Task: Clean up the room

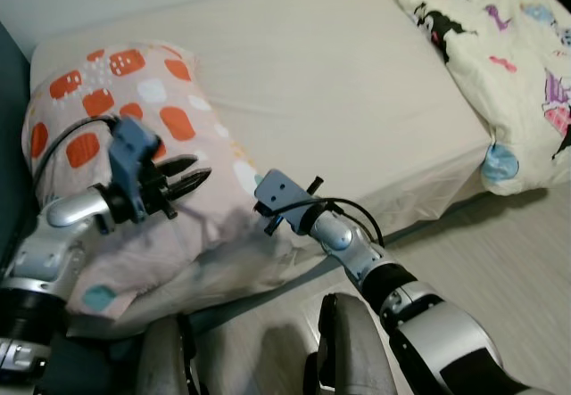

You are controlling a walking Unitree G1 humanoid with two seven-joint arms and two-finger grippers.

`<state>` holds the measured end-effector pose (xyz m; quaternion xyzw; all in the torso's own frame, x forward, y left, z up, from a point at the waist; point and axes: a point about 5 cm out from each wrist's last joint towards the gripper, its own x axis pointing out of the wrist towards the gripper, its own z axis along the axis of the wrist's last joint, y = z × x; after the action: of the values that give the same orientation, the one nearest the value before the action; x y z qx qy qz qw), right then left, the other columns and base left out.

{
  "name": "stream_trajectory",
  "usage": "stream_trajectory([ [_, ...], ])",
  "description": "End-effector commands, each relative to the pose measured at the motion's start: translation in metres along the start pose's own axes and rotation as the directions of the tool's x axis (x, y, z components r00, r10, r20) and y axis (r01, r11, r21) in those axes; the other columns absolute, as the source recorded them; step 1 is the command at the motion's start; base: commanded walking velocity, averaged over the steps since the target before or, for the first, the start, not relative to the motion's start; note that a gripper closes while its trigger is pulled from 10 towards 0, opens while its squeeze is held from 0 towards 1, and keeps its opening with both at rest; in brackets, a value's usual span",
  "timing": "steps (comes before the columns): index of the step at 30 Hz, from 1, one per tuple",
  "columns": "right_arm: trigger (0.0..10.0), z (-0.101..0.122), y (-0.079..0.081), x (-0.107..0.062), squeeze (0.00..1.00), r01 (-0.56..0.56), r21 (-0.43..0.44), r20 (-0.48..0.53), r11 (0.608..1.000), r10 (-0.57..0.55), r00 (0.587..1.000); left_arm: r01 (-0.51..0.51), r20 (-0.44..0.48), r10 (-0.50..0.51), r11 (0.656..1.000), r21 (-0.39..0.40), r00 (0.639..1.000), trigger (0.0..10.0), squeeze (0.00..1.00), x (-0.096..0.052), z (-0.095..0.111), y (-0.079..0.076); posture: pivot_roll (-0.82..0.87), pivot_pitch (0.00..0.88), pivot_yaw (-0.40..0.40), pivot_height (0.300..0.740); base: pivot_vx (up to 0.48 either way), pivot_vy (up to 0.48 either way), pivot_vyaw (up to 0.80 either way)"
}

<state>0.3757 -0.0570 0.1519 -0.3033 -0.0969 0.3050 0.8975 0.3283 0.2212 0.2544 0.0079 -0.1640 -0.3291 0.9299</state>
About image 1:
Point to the grey right robot leg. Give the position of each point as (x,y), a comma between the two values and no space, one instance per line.
(352,350)

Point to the blue upholstered bed headboard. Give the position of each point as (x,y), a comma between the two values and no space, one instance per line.
(13,145)

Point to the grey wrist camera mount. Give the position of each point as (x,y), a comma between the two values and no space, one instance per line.
(132,150)
(281,194)

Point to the pink spotted pillow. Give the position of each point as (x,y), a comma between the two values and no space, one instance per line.
(178,234)

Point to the beige sheeted mattress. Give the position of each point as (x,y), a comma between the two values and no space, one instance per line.
(339,83)

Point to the grey robot leg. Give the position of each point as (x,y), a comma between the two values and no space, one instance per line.
(352,350)
(165,359)

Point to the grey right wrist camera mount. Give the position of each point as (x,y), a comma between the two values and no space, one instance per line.
(281,194)

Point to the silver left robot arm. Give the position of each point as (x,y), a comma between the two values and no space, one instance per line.
(53,234)

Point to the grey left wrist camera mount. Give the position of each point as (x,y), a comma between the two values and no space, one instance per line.
(132,150)

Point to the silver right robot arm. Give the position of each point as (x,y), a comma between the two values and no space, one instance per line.
(428,315)

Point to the grey left robot leg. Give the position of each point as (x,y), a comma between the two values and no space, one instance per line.
(165,359)

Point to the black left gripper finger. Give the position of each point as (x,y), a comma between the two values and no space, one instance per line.
(181,163)
(192,184)

